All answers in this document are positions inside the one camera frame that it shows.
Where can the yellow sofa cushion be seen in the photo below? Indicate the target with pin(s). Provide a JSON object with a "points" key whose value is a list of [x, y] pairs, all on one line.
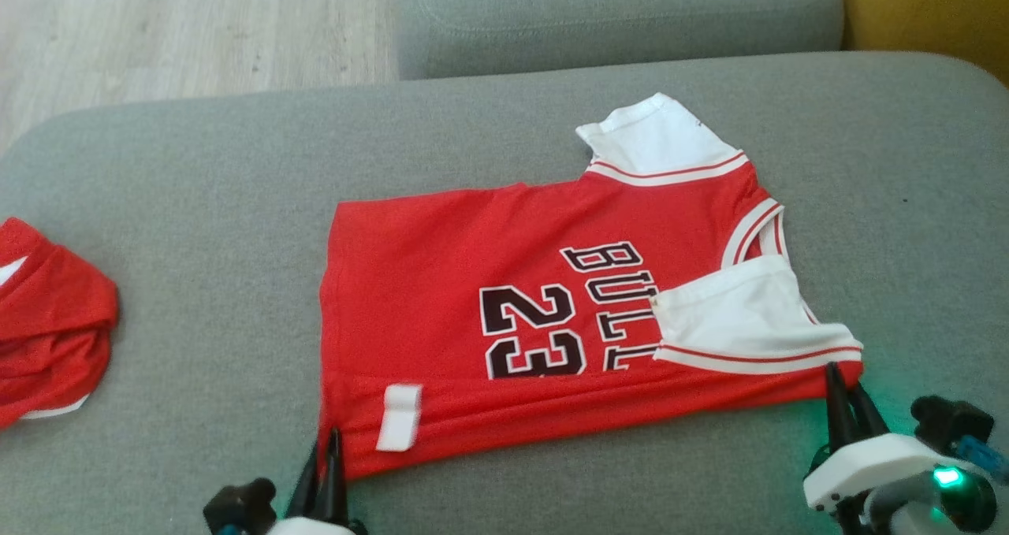
{"points": [[930, 7]]}

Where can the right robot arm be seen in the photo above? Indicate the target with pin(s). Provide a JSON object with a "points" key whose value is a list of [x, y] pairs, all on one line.
{"points": [[930, 511]]}

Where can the red shorts with white trim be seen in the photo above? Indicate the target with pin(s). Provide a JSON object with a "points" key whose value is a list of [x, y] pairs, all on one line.
{"points": [[55, 314]]}

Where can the red Bulls 23 jersey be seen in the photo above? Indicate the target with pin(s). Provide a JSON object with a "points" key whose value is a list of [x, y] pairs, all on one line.
{"points": [[441, 283]]}

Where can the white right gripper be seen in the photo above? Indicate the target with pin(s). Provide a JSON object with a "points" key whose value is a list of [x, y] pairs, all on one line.
{"points": [[875, 464]]}

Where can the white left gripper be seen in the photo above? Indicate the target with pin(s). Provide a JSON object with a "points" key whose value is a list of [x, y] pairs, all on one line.
{"points": [[311, 528]]}

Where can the small grey sofa seat cushion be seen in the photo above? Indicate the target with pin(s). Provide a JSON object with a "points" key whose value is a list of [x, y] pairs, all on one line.
{"points": [[615, 15]]}

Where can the large grey sofa seat cushion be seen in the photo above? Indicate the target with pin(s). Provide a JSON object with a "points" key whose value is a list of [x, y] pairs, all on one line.
{"points": [[197, 204]]}

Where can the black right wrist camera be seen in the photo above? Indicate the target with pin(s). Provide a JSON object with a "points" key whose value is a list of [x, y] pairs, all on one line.
{"points": [[950, 425]]}

